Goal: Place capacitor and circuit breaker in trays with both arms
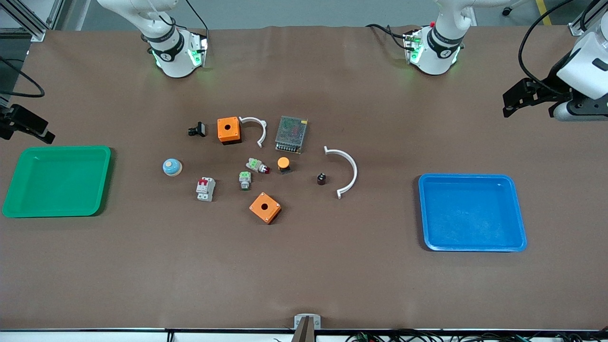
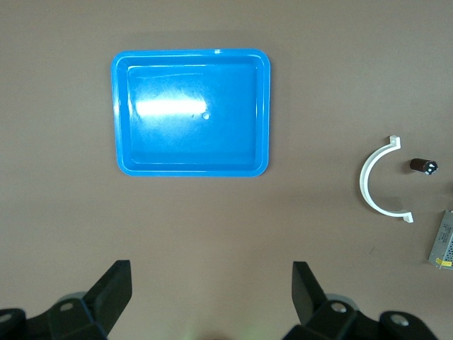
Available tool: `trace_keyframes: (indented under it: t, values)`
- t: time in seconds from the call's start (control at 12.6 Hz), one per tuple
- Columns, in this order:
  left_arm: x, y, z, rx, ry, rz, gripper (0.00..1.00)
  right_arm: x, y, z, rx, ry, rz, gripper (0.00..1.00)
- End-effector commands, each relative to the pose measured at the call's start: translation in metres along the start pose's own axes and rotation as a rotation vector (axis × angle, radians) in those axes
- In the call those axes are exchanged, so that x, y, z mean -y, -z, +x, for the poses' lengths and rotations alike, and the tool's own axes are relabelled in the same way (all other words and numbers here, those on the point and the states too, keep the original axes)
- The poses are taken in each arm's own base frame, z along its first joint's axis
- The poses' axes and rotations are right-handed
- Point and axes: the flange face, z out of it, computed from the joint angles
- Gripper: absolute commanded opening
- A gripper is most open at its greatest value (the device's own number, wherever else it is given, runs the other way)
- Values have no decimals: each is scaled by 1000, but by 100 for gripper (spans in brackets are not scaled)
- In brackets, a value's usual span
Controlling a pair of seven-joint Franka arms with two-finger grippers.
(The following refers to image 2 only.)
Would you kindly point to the blue plastic tray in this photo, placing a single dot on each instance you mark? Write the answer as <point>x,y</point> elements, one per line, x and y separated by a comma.
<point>193,141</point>

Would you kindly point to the metal mesh power supply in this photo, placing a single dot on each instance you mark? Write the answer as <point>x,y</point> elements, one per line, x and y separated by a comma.
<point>444,244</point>

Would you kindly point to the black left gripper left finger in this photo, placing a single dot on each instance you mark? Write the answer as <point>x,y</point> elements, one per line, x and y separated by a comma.
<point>113,290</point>

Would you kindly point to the orange push button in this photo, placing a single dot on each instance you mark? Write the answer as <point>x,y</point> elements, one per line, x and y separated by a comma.
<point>421,165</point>

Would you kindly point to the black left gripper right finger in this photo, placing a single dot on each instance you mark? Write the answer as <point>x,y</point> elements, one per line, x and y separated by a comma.
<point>306,294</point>

